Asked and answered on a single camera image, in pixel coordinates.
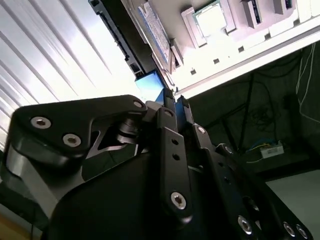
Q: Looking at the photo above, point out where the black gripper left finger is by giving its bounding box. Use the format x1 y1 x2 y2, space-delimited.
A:
4 88 196 225

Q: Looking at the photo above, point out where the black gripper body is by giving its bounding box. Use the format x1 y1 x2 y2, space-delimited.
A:
48 116 241 240

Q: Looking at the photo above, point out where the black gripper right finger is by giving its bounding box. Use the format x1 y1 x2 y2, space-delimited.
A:
176 94 314 240

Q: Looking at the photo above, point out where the hard disk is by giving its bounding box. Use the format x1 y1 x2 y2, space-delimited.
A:
87 0 187 126

